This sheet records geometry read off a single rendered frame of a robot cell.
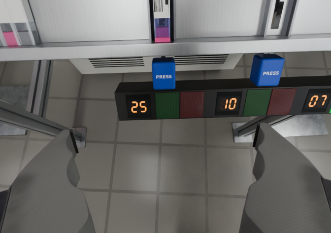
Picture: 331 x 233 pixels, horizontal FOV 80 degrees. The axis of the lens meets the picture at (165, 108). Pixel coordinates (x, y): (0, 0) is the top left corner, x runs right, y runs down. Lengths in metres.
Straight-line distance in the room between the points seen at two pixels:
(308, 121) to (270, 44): 0.91
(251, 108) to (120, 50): 0.17
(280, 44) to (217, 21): 0.06
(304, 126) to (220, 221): 0.55
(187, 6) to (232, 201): 0.83
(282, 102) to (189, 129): 0.66
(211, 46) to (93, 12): 0.11
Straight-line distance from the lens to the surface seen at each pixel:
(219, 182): 0.92
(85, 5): 0.22
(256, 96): 0.26
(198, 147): 0.91
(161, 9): 0.19
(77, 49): 0.20
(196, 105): 0.25
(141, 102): 0.24
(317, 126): 1.12
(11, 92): 1.20
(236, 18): 0.22
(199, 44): 0.19
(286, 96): 0.28
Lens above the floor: 0.89
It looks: 73 degrees down
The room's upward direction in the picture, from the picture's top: 2 degrees counter-clockwise
